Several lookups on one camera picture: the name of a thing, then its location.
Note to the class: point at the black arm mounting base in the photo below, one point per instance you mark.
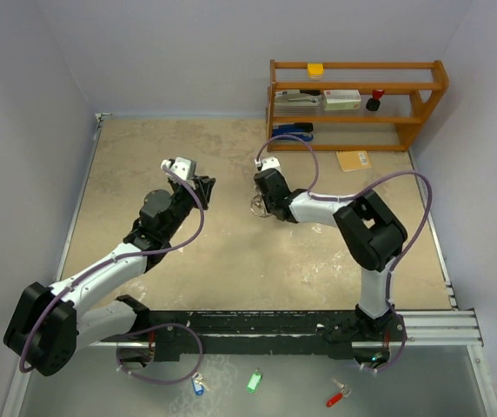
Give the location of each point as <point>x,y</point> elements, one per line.
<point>337,334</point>

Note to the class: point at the red and black stamp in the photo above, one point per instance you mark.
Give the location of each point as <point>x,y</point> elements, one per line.
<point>374,102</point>

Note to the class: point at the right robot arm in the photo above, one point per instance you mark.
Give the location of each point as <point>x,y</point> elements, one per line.
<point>372,233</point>

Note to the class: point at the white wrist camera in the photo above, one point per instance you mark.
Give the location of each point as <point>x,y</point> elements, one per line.
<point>179,168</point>
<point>269,162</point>

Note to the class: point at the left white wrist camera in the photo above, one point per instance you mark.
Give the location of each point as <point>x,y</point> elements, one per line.
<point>179,168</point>

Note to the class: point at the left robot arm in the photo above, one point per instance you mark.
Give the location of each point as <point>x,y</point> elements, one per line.
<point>44,328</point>

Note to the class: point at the white and red box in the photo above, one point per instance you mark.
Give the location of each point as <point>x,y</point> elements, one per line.
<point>341,99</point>

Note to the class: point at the grey stapler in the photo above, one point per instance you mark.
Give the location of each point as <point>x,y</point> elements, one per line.
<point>298,97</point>

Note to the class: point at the key with red tag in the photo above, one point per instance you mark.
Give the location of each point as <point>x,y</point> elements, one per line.
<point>343,391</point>

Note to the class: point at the wooden shelf rack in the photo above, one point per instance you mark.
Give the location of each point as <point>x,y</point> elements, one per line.
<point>412,92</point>

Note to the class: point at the green key tag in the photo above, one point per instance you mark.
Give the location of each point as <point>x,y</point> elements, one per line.
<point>254,381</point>

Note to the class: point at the key with blue tag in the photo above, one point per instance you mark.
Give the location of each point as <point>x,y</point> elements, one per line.
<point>199,385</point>

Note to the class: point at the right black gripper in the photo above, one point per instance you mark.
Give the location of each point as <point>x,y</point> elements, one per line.
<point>268,205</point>

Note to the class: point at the blue stapler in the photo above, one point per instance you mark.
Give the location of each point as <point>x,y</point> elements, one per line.
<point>301,130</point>

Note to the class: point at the large metal keyring with clips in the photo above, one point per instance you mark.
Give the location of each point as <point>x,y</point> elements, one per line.
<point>258,207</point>

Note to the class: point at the brown envelope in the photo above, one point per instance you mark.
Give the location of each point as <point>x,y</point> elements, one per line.
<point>353,160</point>

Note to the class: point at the yellow box on shelf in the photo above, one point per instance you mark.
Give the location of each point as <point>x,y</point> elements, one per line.
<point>315,71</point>

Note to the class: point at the aluminium table frame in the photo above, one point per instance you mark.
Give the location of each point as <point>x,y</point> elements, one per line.
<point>241,261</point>

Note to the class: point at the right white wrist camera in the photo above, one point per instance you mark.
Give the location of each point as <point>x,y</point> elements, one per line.
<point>269,162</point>

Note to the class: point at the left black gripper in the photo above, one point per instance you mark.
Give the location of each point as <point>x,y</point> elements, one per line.
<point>202,185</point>

